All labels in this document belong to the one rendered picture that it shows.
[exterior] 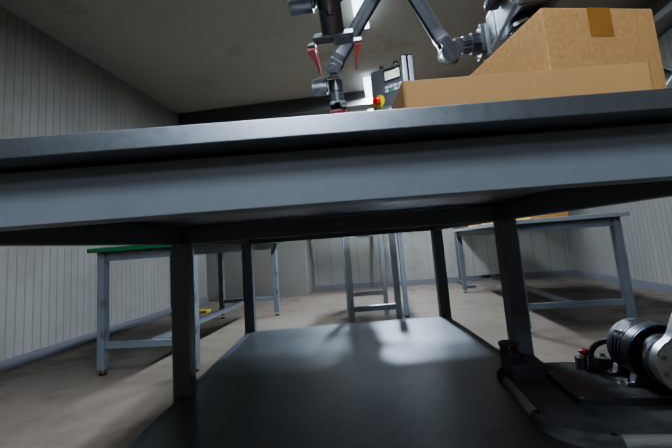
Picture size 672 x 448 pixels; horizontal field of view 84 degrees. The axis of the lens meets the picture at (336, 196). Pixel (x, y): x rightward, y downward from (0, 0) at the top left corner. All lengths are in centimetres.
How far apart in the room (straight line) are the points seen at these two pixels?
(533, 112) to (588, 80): 9
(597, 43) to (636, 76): 41
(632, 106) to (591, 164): 6
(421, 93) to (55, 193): 40
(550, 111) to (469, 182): 10
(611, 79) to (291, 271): 536
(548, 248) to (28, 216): 633
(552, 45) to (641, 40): 19
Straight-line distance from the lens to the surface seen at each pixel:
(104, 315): 293
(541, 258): 646
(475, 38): 166
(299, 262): 564
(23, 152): 46
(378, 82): 178
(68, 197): 48
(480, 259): 620
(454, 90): 42
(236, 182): 40
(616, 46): 94
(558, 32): 88
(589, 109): 44
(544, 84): 46
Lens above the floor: 71
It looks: 7 degrees up
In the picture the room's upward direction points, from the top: 4 degrees counter-clockwise
